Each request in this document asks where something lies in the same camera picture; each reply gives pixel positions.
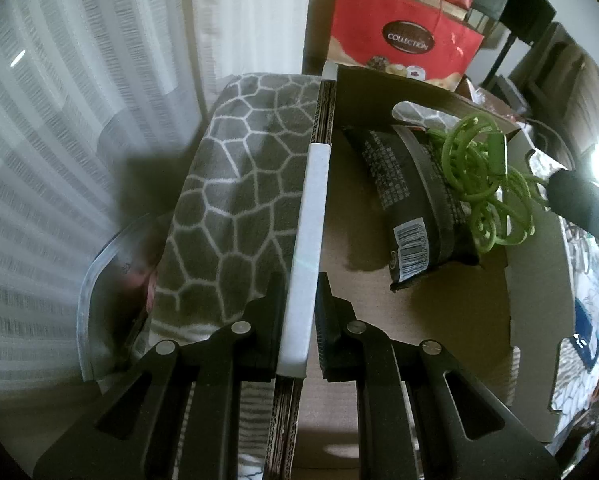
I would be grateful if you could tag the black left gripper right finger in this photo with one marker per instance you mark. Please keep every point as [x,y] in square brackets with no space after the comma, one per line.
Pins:
[404,399]

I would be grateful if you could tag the grey white patterned blanket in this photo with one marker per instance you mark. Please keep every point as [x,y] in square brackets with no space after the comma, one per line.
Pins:
[235,221]

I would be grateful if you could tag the black snack package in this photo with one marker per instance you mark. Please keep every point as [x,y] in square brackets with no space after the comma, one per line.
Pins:
[424,221]

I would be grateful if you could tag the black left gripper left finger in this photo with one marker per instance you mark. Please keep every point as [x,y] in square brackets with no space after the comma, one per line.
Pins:
[175,413]

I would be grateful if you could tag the red collection gift bag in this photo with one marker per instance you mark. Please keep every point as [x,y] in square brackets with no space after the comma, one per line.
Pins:
[404,38]

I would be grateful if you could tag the black speaker on stand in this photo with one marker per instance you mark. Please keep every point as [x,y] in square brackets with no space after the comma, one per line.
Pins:
[526,20]

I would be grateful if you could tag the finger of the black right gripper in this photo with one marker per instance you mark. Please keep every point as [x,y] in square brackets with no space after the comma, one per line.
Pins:
[575,198]

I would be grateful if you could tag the cardboard box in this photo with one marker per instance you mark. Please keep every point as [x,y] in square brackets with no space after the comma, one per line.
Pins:
[479,345]

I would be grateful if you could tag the white striped curtain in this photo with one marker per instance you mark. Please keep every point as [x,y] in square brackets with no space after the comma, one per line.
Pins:
[102,105]

